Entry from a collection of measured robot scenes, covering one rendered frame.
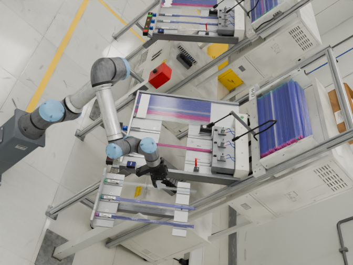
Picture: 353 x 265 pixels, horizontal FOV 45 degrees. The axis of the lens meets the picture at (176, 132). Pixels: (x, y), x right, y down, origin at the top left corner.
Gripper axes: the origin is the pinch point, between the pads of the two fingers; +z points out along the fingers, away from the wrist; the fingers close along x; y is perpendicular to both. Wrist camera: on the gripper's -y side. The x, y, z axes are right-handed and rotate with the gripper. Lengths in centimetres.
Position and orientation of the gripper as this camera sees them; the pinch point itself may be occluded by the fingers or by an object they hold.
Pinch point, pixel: (157, 186)
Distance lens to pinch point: 232.3
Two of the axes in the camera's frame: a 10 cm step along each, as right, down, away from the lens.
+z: 1.7, 7.1, 6.8
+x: 0.9, -7.0, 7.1
